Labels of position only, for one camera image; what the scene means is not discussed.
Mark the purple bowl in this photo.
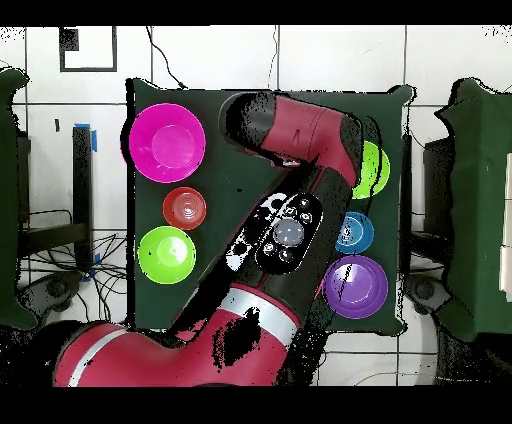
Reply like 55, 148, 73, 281
321, 254, 389, 320

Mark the dark green table cloth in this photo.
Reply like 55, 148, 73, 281
126, 77, 413, 335

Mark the large green bowl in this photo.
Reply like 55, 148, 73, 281
351, 140, 391, 200
136, 225, 197, 286

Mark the light blue translucent bowl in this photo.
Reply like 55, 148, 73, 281
334, 211, 376, 256

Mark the small translucent orange bowl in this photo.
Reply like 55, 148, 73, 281
162, 186, 208, 232

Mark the large pink bowl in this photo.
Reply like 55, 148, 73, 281
127, 102, 207, 184

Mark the black office chair base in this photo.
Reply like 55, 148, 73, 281
17, 271, 85, 321
403, 273, 453, 317

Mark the blue tape strip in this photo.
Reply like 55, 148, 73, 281
74, 122, 98, 153

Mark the green cloth side table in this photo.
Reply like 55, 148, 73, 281
435, 77, 512, 341
0, 67, 39, 331

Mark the black floor cable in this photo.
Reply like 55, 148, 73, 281
144, 26, 189, 90

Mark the tangle of floor cables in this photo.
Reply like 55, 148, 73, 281
19, 207, 137, 321

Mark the black floor frame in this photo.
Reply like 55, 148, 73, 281
58, 26, 118, 73

